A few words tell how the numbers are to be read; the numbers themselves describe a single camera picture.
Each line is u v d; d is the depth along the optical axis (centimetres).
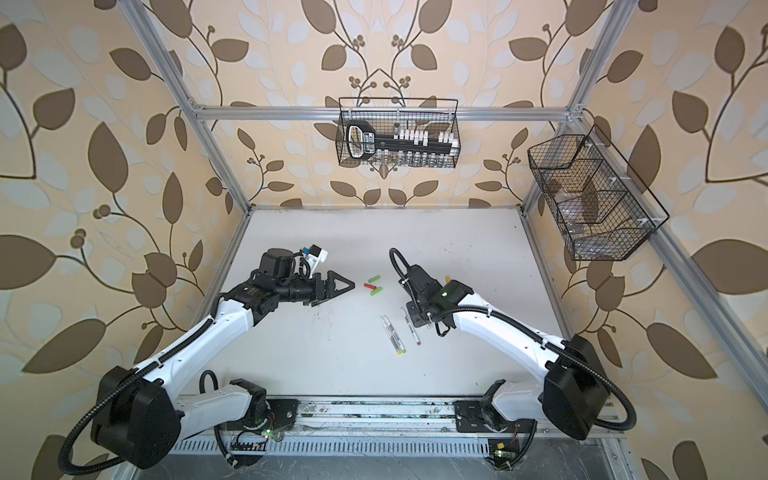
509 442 72
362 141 84
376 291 98
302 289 69
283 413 75
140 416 40
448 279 60
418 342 87
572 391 40
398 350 85
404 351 85
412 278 62
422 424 74
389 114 91
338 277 71
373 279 102
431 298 59
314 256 74
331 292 68
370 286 99
